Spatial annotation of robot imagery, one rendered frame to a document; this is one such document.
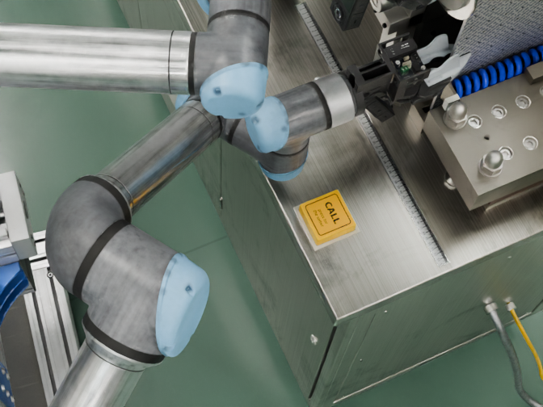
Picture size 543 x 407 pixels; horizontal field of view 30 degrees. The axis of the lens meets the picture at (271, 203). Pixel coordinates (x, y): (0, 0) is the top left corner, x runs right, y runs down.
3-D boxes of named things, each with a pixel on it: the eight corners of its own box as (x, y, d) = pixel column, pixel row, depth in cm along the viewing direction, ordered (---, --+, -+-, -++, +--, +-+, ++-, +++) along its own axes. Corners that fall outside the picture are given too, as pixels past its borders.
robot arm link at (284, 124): (241, 123, 153) (242, 96, 145) (306, 98, 155) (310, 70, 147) (262, 167, 150) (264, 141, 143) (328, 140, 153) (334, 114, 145)
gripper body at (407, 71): (436, 69, 147) (362, 98, 145) (425, 98, 155) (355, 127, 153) (411, 28, 150) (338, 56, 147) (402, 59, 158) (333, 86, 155)
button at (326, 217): (297, 210, 166) (299, 203, 164) (336, 194, 167) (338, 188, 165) (316, 246, 163) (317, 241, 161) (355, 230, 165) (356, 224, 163)
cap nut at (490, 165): (473, 161, 156) (480, 148, 152) (494, 153, 157) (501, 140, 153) (485, 181, 155) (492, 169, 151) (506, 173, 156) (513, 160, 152)
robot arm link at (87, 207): (-3, 267, 131) (190, 108, 168) (65, 312, 129) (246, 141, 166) (8, 204, 124) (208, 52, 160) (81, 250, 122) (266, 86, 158)
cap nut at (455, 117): (439, 114, 159) (444, 99, 155) (459, 106, 160) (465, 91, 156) (449, 132, 158) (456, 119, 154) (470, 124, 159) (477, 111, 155)
